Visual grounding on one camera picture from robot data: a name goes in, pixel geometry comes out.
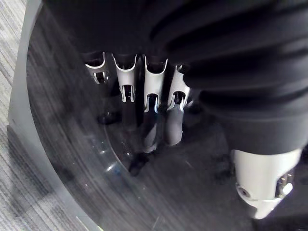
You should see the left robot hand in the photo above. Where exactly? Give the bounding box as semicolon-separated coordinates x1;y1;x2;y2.
43;0;308;220

